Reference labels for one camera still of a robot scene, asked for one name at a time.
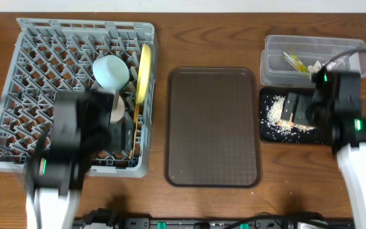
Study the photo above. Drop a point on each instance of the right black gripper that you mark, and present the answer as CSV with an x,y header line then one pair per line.
x,y
307,109

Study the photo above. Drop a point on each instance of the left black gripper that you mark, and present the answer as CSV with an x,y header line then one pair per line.
x,y
107,106

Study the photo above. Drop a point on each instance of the white pink bowl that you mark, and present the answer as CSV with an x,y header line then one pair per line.
x,y
118,110

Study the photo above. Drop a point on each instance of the wooden chopstick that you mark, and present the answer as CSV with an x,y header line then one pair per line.
x,y
136,127
132,140

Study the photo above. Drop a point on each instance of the pile of rice grains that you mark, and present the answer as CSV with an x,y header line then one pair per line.
x,y
270,111

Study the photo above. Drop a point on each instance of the light blue bowl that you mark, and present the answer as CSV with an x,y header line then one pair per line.
x,y
111,72

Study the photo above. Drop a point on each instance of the green snack wrapper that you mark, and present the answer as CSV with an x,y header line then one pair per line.
x,y
295,62

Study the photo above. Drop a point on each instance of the yellow plate bowl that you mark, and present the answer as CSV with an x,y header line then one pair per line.
x,y
143,74

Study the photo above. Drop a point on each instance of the brown serving tray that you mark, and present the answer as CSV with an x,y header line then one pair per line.
x,y
212,129

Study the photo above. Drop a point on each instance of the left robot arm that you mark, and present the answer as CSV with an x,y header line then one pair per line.
x,y
54,181

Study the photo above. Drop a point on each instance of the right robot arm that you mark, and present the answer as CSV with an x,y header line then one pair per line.
x,y
350,151

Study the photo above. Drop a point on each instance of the black food waste tray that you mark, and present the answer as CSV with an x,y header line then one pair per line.
x,y
284,92

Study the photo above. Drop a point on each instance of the nut shell scraps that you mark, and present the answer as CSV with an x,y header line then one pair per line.
x,y
288,125

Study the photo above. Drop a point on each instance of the clear plastic bin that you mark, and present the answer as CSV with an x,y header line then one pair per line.
x,y
275,71

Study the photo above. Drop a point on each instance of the grey plastic dish rack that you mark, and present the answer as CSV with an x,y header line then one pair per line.
x,y
53,56

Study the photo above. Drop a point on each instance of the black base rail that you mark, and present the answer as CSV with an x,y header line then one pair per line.
x,y
107,218

